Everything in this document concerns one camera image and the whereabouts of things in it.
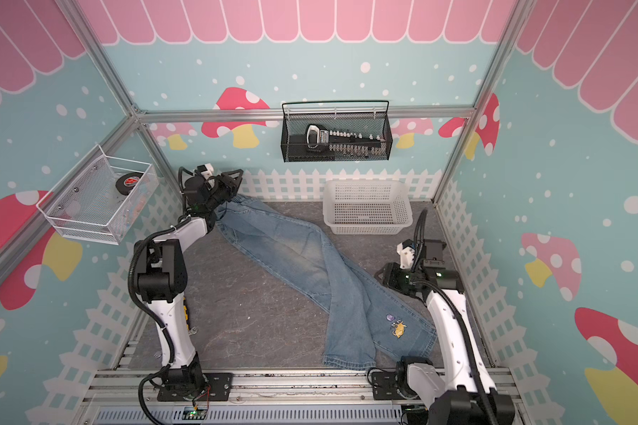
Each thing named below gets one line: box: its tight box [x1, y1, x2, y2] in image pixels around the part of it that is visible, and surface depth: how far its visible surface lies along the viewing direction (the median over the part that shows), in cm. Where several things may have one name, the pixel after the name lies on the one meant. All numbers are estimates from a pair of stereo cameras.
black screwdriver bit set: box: [287, 123, 386, 162], surface depth 90 cm
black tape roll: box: [115, 171, 145, 196], surface depth 81 cm
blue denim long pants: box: [217, 194, 438, 371], surface depth 91 cm
